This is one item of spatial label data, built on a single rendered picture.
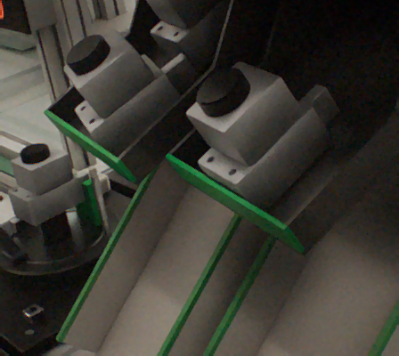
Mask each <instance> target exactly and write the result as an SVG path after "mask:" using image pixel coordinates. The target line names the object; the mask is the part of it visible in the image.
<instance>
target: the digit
mask: <svg viewBox="0 0 399 356"><path fill-rule="evenodd" d="M0 24H3V25H6V26H10V27H12V23H11V22H10V19H9V14H8V11H7V8H6V4H5V0H0Z"/></svg>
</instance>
